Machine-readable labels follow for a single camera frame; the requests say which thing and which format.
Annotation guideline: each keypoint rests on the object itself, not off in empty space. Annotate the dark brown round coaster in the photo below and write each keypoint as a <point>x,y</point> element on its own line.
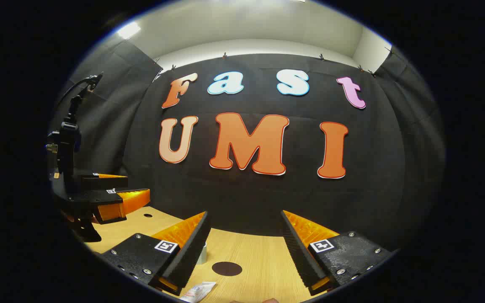
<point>227,268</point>

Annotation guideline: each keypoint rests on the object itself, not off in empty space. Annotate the wooden desktop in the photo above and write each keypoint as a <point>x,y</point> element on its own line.
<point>259,261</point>

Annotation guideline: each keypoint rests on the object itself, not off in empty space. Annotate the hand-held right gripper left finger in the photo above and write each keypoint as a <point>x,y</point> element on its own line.
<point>190,252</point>

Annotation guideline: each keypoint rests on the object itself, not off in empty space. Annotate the ceiling light panel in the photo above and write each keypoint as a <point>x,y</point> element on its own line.
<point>129,30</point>

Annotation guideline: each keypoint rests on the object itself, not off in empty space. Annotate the white toothpaste tube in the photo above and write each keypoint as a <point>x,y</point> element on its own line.
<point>198,291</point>

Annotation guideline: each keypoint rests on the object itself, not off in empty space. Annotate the black backdrop cloth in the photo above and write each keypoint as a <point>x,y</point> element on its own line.
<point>246,198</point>

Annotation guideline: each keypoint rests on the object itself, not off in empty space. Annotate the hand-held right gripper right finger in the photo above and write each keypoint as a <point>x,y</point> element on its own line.
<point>299,252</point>

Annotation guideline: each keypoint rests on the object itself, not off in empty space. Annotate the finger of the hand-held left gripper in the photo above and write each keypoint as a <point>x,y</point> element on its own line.
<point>103,182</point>
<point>135,200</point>

